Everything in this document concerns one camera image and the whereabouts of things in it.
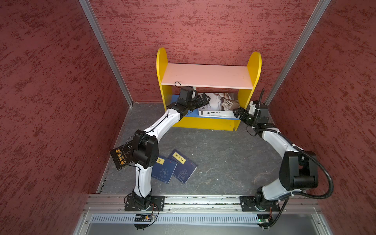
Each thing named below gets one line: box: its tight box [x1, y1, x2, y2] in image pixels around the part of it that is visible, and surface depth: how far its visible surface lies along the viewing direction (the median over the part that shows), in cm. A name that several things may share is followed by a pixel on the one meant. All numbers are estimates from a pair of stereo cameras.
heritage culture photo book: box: [198, 92, 240, 112], surface depth 96 cm
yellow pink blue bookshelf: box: [156, 47, 262, 132], surface depth 81 cm
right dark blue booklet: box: [166, 148, 198, 185], surface depth 87 cm
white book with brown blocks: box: [198, 110, 238, 119], surface depth 92 cm
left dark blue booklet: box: [151, 156, 178, 185], surface depth 86 cm
